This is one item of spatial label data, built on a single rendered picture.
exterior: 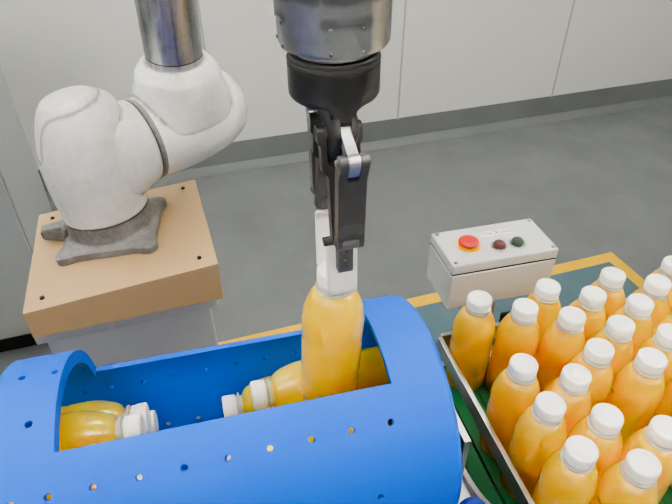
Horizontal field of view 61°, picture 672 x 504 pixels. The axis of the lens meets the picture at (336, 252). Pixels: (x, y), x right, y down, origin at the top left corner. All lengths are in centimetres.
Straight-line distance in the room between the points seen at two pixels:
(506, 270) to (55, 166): 78
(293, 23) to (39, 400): 45
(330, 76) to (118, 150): 65
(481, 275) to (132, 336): 65
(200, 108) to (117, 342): 46
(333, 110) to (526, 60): 369
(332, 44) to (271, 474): 41
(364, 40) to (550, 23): 372
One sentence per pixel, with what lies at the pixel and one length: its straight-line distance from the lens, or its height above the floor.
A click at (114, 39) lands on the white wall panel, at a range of 328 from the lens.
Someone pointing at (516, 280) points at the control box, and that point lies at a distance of 108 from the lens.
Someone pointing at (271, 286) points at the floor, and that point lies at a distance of 263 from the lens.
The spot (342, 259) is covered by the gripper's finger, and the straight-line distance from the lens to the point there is 53.
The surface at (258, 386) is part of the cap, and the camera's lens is 77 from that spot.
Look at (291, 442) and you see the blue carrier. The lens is 62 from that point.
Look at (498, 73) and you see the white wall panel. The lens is 404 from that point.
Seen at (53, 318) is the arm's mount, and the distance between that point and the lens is 108.
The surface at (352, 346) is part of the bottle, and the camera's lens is 63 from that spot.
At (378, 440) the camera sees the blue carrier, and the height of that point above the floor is 119.
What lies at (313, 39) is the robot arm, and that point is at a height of 158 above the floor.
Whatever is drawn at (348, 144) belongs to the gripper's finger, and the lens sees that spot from 46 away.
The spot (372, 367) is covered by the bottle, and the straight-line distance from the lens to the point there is 77.
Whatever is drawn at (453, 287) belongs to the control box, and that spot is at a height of 105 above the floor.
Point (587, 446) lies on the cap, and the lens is 80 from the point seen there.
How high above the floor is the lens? 171
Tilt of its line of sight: 37 degrees down
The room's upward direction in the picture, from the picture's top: straight up
